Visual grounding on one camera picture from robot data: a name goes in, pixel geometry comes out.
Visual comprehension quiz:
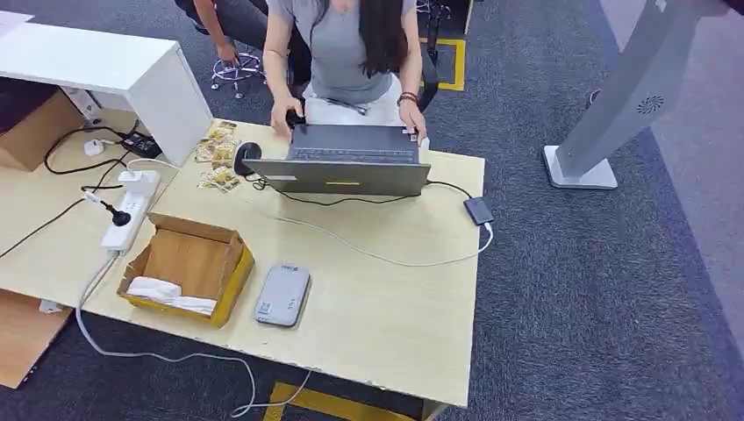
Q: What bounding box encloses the person's left hand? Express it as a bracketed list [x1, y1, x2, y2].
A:
[397, 101, 429, 146]

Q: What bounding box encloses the person's right hand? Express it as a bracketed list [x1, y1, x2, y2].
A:
[269, 94, 307, 140]

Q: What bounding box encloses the grey laptop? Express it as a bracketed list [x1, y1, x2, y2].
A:
[242, 123, 433, 198]

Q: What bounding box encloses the black computer mouse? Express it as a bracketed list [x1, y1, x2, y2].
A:
[233, 141, 263, 178]

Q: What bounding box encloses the chrome stool base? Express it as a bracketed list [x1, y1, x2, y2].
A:
[209, 51, 266, 100]

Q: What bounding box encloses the yellow floor tape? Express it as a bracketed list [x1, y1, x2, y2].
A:
[418, 37, 468, 93]

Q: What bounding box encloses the seated person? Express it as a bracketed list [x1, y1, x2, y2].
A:
[262, 0, 441, 146]

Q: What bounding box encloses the background person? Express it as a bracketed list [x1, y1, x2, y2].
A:
[174, 0, 271, 68]

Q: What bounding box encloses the black dongle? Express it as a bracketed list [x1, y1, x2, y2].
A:
[462, 196, 496, 227]

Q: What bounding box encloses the black power adapter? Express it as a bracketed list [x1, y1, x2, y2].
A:
[118, 130, 163, 160]

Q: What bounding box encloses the white plug adapter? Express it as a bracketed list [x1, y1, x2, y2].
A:
[118, 169, 162, 196]

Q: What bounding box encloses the wooden box with yellow rim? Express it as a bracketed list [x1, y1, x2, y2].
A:
[117, 211, 257, 330]

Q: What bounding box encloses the grey card reader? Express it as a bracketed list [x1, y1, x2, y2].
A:
[254, 263, 312, 330]

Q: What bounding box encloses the white power strip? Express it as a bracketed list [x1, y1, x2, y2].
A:
[101, 169, 162, 254]

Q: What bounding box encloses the white cabinet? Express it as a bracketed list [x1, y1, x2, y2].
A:
[0, 22, 215, 168]

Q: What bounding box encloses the white printed carton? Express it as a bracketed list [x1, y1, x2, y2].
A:
[60, 86, 104, 125]

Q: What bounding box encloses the grey kiosk stand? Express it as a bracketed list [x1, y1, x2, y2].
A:
[541, 0, 725, 191]

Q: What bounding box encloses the white cloth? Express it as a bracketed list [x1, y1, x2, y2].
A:
[125, 275, 218, 318]

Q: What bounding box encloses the brown cardboard box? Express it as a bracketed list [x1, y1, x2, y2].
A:
[0, 89, 86, 173]

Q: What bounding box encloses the white paper sheet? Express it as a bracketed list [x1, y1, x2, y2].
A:
[0, 10, 35, 36]

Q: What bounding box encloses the black laptop cable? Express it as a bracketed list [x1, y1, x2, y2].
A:
[253, 176, 475, 208]

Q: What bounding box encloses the long white cable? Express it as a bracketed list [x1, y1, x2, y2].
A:
[273, 215, 496, 269]

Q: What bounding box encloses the black plug with cable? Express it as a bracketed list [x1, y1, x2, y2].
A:
[0, 183, 133, 260]

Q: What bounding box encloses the black looped cable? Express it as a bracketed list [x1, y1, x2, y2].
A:
[43, 118, 141, 176]

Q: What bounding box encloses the yellow table frame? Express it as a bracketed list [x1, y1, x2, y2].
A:
[262, 381, 450, 421]

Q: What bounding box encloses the white power strip cable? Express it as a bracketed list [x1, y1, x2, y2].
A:
[74, 251, 314, 419]

